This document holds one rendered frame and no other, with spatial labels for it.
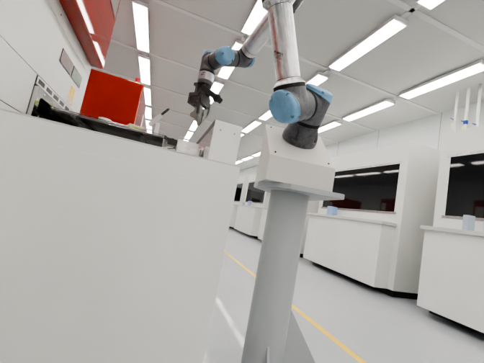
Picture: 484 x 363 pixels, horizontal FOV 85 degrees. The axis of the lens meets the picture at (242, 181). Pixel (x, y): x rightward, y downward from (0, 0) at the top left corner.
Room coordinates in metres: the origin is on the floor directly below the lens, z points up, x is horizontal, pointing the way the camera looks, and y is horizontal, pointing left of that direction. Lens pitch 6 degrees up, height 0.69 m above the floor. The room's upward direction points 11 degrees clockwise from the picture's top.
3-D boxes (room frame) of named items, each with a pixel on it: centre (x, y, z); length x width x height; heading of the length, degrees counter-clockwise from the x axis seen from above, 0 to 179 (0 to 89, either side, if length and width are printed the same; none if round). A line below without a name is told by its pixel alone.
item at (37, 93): (0.98, 0.72, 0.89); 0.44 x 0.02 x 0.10; 17
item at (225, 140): (1.10, 0.16, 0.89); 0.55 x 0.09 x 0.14; 17
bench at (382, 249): (4.28, -2.07, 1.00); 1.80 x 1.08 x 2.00; 17
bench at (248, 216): (8.48, -0.75, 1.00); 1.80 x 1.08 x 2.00; 17
